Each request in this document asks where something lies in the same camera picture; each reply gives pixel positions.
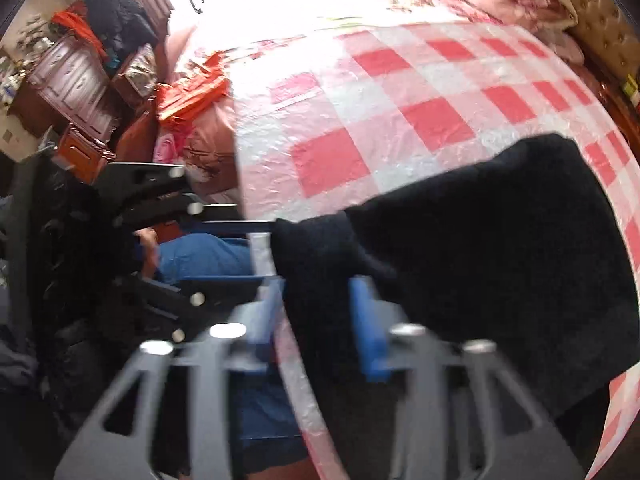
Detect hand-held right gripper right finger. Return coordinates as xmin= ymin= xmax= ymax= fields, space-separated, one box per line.
xmin=348 ymin=279 xmax=587 ymax=480

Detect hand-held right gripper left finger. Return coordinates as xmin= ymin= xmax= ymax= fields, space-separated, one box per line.
xmin=54 ymin=279 xmax=286 ymax=480

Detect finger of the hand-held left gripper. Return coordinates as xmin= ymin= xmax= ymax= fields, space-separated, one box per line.
xmin=94 ymin=162 xmax=277 ymax=237
xmin=120 ymin=275 xmax=261 ymax=345

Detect black pants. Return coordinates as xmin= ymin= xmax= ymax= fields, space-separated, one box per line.
xmin=270 ymin=132 xmax=640 ymax=422

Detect person's leg in jeans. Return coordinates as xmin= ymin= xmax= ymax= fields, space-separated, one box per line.
xmin=144 ymin=232 xmax=312 ymax=477

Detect brown wooden drawer unit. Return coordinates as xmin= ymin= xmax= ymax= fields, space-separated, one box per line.
xmin=55 ymin=124 xmax=112 ymax=184

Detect red plastic bag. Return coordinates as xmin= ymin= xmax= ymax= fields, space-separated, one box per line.
xmin=157 ymin=52 xmax=234 ymax=134

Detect patterned storage box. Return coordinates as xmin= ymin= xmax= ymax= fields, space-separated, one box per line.
xmin=110 ymin=42 xmax=159 ymax=107

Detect dark wooden dresser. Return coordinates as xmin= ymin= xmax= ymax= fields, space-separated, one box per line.
xmin=7 ymin=35 xmax=122 ymax=147

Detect pile of dark clothes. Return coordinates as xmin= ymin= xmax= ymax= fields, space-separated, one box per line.
xmin=82 ymin=0 xmax=160 ymax=62

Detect orange red cloth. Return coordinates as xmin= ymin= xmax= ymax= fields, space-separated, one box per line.
xmin=52 ymin=9 xmax=107 ymax=57

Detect pink checked tablecloth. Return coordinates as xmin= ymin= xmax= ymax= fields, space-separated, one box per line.
xmin=227 ymin=20 xmax=640 ymax=480

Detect tufted carved wooden headboard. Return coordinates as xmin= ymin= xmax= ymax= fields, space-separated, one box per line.
xmin=544 ymin=0 xmax=640 ymax=87

